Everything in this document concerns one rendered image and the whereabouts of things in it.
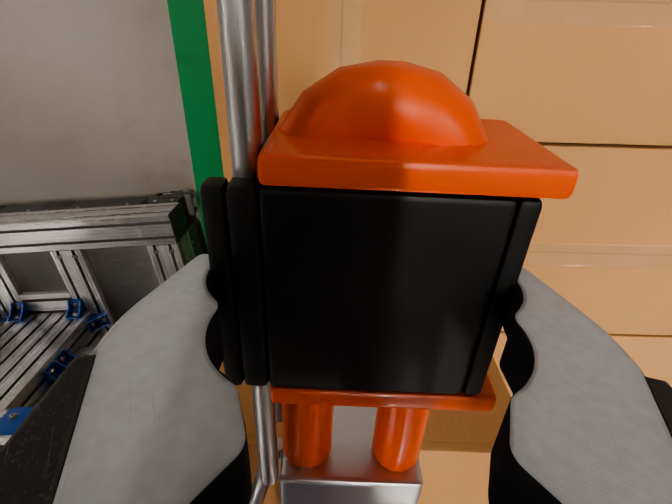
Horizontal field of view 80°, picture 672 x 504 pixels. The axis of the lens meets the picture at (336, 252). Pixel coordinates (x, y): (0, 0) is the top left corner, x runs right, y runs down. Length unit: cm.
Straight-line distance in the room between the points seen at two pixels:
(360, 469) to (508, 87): 62
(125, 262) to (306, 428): 119
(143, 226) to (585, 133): 104
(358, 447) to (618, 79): 70
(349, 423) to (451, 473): 29
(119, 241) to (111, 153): 30
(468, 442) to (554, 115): 52
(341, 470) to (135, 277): 119
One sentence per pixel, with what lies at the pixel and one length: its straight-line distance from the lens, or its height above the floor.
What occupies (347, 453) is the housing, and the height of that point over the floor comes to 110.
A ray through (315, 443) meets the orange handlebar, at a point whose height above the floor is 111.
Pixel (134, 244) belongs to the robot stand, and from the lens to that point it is 126.
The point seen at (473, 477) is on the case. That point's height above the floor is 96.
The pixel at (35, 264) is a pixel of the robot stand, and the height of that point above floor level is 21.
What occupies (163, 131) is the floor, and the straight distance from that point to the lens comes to 135.
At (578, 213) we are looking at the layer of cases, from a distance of 85.
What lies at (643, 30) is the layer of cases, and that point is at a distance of 80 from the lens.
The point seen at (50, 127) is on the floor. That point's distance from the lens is 151.
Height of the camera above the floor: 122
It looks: 61 degrees down
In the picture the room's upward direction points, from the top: 179 degrees counter-clockwise
